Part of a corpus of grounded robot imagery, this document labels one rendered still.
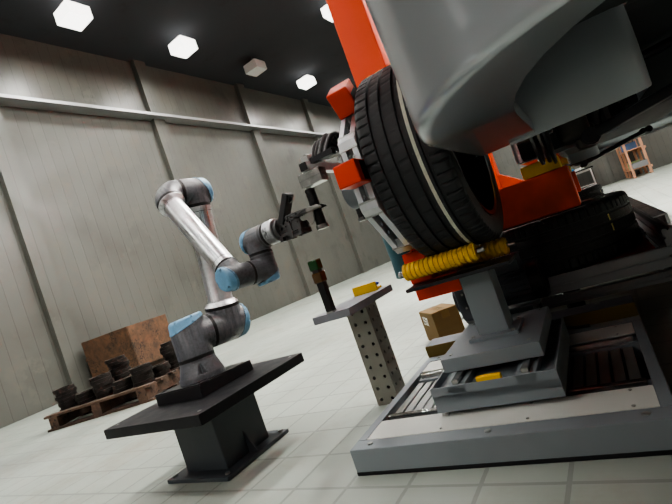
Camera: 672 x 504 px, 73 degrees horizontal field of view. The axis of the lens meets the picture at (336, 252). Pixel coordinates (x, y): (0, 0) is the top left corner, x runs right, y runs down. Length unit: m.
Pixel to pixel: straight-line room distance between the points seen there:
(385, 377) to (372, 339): 0.17
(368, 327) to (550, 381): 0.79
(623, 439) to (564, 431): 0.12
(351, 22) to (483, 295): 1.35
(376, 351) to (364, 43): 1.34
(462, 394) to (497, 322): 0.28
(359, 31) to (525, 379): 1.59
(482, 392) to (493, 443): 0.17
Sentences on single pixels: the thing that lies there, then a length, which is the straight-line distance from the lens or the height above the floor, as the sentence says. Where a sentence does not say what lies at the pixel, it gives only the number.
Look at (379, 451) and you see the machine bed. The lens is 1.42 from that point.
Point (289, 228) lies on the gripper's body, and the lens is 1.62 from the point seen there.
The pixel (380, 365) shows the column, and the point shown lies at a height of 0.16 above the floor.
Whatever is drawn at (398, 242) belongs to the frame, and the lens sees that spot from 1.52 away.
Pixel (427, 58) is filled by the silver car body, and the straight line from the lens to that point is 0.62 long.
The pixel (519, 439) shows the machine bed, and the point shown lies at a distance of 1.28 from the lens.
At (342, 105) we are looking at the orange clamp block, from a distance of 1.51.
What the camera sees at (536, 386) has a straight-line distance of 1.37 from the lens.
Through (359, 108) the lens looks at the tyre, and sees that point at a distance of 1.40.
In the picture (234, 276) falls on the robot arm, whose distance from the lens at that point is 1.62.
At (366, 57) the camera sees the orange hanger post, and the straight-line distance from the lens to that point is 2.19.
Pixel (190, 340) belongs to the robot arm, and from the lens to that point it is 1.98.
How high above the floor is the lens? 0.62
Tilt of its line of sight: 1 degrees up
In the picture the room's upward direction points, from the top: 19 degrees counter-clockwise
